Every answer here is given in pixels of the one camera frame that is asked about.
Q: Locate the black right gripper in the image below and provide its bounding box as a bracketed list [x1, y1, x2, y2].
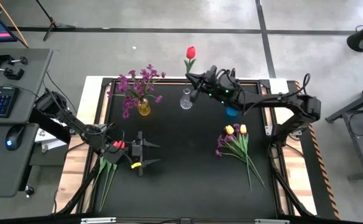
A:
[186, 65, 238, 105]

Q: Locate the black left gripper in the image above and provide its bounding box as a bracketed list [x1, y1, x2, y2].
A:
[124, 131, 162, 177]

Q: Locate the purple flower bunch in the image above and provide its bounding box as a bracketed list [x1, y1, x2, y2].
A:
[106, 64, 167, 101]
[214, 123, 267, 190]
[121, 93, 163, 119]

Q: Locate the yellow tulip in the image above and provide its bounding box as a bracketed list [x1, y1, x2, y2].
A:
[239, 124, 253, 192]
[224, 124, 253, 192]
[90, 157, 107, 203]

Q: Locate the clear glass vase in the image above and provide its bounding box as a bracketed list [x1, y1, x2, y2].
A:
[180, 88, 193, 110]

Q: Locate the amber glass vase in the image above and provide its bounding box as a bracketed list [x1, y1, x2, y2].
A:
[137, 98, 152, 117]

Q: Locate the black table mat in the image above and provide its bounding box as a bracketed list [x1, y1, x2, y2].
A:
[94, 82, 277, 218]

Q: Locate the white papers pile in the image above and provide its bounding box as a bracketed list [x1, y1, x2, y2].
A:
[34, 127, 68, 154]

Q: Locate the black computer mouse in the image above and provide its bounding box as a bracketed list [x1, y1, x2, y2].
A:
[4, 124, 27, 152]

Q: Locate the grey desk surface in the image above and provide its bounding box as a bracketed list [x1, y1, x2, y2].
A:
[0, 48, 54, 126]
[0, 123, 40, 199]

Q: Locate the black tripod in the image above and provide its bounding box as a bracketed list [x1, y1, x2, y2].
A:
[34, 0, 76, 42]

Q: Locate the black screw clamp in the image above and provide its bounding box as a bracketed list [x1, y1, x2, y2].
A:
[0, 53, 29, 67]
[0, 64, 25, 82]

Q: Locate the black ramp with hazard stripes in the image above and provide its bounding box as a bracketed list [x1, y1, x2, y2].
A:
[286, 80, 341, 220]

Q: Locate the wooden stick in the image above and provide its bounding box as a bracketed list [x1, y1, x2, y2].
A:
[0, 0, 30, 49]

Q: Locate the black aluminium table frame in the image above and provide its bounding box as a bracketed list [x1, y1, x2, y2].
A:
[75, 77, 294, 218]

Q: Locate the silver metal bracket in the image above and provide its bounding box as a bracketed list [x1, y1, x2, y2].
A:
[254, 218, 290, 224]
[80, 217, 117, 224]

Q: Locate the black diagonal frame strut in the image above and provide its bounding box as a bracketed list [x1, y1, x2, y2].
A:
[54, 169, 101, 216]
[267, 152, 315, 218]

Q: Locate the grey metal table frame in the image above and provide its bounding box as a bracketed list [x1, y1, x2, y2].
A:
[324, 79, 363, 182]

